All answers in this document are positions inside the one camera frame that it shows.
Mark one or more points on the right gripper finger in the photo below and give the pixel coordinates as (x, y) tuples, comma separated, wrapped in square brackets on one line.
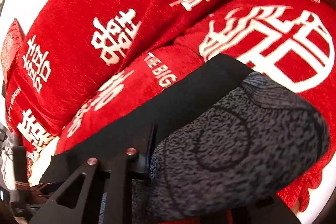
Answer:
[(100, 191)]

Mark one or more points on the black pants with patterned waistband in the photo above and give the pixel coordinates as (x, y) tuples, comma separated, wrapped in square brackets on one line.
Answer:
[(222, 137)]

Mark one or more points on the pile of grey pink clothes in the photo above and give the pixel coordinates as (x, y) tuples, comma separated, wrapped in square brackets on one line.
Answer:
[(7, 168)]

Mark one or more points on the cream white blanket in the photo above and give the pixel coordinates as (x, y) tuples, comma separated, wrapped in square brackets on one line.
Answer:
[(42, 163)]

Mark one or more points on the red embroidered pillow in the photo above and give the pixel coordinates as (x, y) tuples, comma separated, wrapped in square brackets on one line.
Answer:
[(11, 46)]

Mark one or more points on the red wedding blanket with characters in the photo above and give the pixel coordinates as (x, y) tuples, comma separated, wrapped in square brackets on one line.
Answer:
[(87, 63)]

